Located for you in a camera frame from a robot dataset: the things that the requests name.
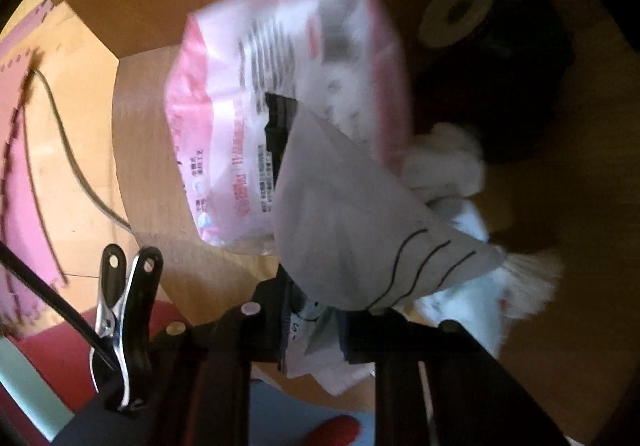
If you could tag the pink foam floor mat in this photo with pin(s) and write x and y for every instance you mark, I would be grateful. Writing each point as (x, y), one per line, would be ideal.
(12, 125)

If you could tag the red soft object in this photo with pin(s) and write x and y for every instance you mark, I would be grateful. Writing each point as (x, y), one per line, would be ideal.
(335, 431)

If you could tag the wooden desk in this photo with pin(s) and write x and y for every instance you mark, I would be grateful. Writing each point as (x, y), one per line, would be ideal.
(150, 0)

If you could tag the black lumpy object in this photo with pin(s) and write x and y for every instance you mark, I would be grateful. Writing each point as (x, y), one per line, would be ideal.
(505, 75)

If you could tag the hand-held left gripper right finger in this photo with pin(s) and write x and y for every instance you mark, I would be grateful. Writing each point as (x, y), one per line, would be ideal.
(360, 341)

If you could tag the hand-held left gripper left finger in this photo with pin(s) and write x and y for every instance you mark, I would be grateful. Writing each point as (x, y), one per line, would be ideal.
(270, 326)

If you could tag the white feather shuttlecock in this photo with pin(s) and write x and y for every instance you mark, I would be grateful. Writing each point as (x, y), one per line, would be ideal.
(530, 276)

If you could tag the metal spring clip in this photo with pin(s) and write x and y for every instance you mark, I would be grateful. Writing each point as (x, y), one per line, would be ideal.
(125, 306)

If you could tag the pink wet wipes packet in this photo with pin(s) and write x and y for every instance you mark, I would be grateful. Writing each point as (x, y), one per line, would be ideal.
(225, 125)

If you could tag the white printed paper sheet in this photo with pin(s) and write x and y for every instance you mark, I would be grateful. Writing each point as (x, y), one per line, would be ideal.
(340, 226)

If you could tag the red bin with green rim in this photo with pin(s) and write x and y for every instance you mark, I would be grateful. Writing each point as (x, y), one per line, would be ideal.
(55, 351)

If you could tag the white plastic packaging tray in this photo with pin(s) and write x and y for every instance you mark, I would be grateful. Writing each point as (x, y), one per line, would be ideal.
(465, 321)

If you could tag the white soft tissue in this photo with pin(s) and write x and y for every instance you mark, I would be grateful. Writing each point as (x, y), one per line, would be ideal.
(450, 155)

